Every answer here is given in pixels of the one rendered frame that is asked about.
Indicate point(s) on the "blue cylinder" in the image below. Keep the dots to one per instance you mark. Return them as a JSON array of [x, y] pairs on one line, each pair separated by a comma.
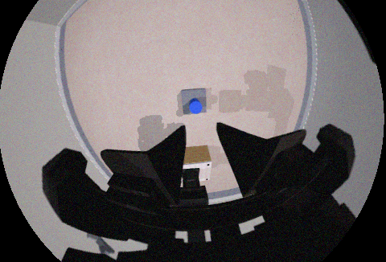
[[195, 106]]

